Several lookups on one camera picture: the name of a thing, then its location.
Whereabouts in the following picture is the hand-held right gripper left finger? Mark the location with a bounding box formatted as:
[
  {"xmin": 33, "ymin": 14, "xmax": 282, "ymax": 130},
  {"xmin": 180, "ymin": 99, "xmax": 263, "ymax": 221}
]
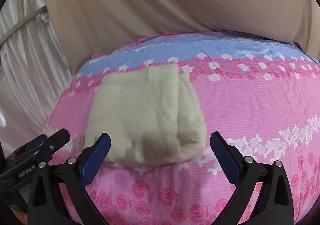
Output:
[{"xmin": 27, "ymin": 132, "xmax": 112, "ymax": 225}]

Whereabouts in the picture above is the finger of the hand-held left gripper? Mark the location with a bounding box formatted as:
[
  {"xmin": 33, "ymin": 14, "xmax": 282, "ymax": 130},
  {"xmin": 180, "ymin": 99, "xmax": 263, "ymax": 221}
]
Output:
[
  {"xmin": 11, "ymin": 134, "xmax": 48, "ymax": 159},
  {"xmin": 31, "ymin": 129, "xmax": 71, "ymax": 159}
]

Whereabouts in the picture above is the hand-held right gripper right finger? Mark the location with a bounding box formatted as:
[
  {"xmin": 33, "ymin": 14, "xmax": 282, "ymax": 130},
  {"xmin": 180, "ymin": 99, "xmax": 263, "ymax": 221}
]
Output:
[{"xmin": 209, "ymin": 131, "xmax": 296, "ymax": 225}]

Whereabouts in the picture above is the cream knit sweater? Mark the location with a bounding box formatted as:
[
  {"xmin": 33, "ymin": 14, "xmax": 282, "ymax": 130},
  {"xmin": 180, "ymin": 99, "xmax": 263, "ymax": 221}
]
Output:
[{"xmin": 84, "ymin": 63, "xmax": 207, "ymax": 166}]

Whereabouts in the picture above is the pink blue floral blanket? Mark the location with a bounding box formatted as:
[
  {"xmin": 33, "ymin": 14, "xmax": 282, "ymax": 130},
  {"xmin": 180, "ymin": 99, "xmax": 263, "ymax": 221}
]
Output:
[{"xmin": 42, "ymin": 30, "xmax": 320, "ymax": 225}]

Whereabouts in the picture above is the white curtain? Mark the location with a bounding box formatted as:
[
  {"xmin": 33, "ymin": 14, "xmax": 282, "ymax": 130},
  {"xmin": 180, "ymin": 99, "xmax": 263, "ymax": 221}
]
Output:
[{"xmin": 0, "ymin": 0, "xmax": 73, "ymax": 146}]

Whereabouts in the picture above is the beige cloth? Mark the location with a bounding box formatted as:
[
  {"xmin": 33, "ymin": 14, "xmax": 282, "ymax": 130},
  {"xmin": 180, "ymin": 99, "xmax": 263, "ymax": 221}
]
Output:
[{"xmin": 39, "ymin": 0, "xmax": 320, "ymax": 72}]

